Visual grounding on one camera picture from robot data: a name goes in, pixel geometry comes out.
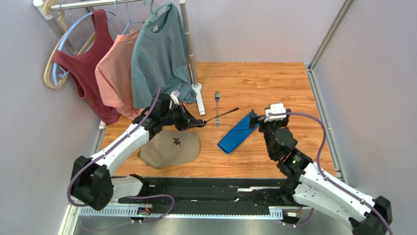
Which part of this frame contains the aluminium frame rail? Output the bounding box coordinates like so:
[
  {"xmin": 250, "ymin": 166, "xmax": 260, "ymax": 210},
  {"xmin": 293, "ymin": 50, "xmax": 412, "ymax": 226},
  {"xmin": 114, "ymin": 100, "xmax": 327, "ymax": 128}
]
[{"xmin": 57, "ymin": 183, "xmax": 373, "ymax": 235}]

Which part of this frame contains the metal clothes rack pole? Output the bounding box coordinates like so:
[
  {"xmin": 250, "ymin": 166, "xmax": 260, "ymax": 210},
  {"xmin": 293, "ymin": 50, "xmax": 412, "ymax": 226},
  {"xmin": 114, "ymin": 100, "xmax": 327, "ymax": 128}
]
[{"xmin": 32, "ymin": 0, "xmax": 200, "ymax": 87}]

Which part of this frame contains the maroon tank top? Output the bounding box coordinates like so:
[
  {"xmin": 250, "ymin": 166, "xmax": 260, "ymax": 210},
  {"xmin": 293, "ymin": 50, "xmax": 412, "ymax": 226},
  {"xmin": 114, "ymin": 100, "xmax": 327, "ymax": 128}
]
[{"xmin": 52, "ymin": 9, "xmax": 120, "ymax": 124}]

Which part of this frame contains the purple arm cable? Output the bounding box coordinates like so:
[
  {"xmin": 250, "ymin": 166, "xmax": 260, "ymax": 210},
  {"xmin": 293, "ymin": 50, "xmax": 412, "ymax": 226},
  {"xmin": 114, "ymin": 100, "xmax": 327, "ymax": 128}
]
[
  {"xmin": 278, "ymin": 112, "xmax": 394, "ymax": 235},
  {"xmin": 67, "ymin": 84, "xmax": 175, "ymax": 224}
]

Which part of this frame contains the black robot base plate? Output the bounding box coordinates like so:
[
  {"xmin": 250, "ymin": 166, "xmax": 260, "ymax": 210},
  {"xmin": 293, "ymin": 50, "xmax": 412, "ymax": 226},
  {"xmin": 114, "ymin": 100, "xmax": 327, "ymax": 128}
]
[{"xmin": 139, "ymin": 177, "xmax": 302, "ymax": 207}]

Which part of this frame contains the teal t-shirt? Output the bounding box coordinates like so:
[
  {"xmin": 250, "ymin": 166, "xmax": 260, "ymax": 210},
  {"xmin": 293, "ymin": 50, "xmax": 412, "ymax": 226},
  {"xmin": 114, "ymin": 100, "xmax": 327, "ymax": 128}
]
[{"xmin": 131, "ymin": 4, "xmax": 196, "ymax": 109}]

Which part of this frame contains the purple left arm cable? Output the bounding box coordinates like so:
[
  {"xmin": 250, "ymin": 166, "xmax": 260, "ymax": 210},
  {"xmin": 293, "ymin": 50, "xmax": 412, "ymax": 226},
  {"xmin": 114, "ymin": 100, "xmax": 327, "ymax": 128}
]
[{"xmin": 67, "ymin": 84, "xmax": 175, "ymax": 224}]

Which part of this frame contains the teal clothes hanger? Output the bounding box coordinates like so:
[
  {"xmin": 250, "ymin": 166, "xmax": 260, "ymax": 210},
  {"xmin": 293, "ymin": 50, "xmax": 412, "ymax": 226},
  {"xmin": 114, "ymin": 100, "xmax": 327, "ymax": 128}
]
[{"xmin": 144, "ymin": 0, "xmax": 172, "ymax": 25}]

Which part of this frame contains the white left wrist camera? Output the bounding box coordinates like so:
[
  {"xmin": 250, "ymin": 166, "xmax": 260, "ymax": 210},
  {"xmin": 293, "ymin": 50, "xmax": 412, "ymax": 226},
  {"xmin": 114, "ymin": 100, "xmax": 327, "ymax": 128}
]
[{"xmin": 170, "ymin": 91, "xmax": 181, "ymax": 105}]

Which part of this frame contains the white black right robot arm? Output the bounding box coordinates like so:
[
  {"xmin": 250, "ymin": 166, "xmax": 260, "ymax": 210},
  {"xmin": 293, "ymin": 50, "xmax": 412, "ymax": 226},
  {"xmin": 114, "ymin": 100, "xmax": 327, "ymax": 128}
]
[{"xmin": 249, "ymin": 109, "xmax": 393, "ymax": 235}]

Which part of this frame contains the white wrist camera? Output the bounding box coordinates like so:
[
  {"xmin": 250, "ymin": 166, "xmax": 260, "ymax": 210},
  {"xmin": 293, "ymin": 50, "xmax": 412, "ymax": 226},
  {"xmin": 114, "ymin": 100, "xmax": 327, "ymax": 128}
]
[
  {"xmin": 264, "ymin": 103, "xmax": 288, "ymax": 122},
  {"xmin": 170, "ymin": 91, "xmax": 181, "ymax": 105}
]

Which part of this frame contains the beige baseball cap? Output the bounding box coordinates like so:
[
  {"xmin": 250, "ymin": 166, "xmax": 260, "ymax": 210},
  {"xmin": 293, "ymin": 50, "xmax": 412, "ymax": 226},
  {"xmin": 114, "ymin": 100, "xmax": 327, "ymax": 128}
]
[{"xmin": 138, "ymin": 129, "xmax": 200, "ymax": 168}]

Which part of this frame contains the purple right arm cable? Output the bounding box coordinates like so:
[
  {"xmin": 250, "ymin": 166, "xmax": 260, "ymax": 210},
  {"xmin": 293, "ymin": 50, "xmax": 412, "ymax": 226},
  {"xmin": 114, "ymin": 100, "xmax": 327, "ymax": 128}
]
[{"xmin": 278, "ymin": 112, "xmax": 394, "ymax": 235}]

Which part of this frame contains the pink t-shirt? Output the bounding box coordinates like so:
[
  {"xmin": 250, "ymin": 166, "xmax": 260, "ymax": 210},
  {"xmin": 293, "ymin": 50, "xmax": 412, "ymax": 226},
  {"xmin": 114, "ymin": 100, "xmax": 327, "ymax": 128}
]
[{"xmin": 95, "ymin": 28, "xmax": 143, "ymax": 120}]

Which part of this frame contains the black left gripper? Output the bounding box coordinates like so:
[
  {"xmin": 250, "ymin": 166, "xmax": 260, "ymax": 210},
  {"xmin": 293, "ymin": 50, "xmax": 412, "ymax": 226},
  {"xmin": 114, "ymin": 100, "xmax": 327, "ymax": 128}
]
[{"xmin": 161, "ymin": 102, "xmax": 202, "ymax": 132}]

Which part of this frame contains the white clothes rack foot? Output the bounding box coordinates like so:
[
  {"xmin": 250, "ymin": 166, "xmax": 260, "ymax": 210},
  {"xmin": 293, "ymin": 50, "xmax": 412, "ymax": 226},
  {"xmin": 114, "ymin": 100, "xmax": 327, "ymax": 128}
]
[{"xmin": 192, "ymin": 83, "xmax": 206, "ymax": 116}]

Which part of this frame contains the wooden clothes hanger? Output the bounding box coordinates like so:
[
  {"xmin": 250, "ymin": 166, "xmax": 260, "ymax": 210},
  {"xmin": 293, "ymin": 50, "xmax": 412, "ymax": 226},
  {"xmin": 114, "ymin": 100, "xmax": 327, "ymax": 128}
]
[{"xmin": 33, "ymin": 0, "xmax": 96, "ymax": 89}]

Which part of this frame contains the black spoon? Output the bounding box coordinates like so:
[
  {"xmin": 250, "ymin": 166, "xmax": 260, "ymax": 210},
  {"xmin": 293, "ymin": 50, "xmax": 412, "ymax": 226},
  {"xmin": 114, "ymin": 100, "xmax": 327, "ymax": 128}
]
[{"xmin": 201, "ymin": 107, "xmax": 239, "ymax": 124}]

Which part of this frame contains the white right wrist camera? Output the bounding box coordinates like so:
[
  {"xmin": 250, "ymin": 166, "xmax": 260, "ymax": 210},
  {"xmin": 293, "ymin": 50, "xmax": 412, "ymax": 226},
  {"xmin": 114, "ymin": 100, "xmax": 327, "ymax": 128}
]
[{"xmin": 264, "ymin": 103, "xmax": 288, "ymax": 122}]

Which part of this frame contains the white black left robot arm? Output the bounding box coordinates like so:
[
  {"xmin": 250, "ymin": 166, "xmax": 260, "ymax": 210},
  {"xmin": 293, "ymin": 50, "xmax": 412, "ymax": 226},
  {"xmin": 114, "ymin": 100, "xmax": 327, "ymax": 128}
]
[{"xmin": 67, "ymin": 93, "xmax": 207, "ymax": 211}]

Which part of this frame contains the blue cloth napkin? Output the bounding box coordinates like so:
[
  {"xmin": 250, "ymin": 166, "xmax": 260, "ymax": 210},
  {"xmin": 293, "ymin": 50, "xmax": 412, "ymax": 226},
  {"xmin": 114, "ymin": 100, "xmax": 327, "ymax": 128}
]
[{"xmin": 217, "ymin": 112, "xmax": 258, "ymax": 154}]

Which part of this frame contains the light blue clothes hanger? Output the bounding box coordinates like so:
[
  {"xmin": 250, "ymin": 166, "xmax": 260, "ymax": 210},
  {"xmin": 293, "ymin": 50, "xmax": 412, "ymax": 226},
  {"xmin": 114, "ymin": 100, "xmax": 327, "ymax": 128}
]
[{"xmin": 44, "ymin": 12, "xmax": 96, "ymax": 89}]

